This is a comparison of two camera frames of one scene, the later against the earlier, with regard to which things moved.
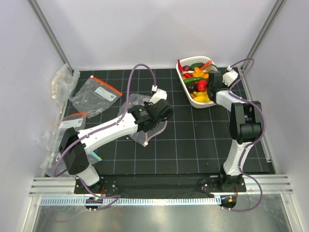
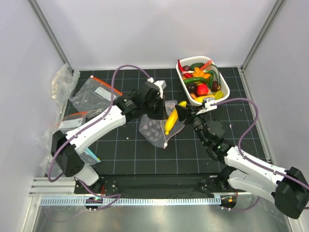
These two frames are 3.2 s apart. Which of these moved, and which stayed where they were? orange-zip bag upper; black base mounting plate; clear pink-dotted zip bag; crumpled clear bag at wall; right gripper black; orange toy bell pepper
Moved: clear pink-dotted zip bag; right gripper black
Stayed: orange toy bell pepper; crumpled clear bag at wall; orange-zip bag upper; black base mounting plate
